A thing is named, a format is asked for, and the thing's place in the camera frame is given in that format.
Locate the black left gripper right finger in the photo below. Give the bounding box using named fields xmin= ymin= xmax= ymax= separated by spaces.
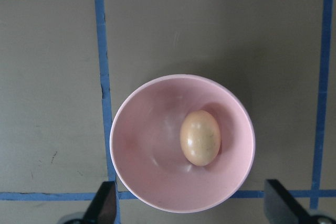
xmin=264 ymin=179 xmax=311 ymax=224

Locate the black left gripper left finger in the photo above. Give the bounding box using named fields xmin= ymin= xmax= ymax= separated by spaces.
xmin=83 ymin=182 xmax=116 ymax=224

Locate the brown egg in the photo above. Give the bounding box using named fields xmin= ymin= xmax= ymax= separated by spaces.
xmin=180 ymin=110 xmax=221 ymax=166

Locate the pink plastic bowl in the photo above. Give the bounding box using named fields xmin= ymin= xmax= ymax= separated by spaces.
xmin=110 ymin=74 xmax=256 ymax=213

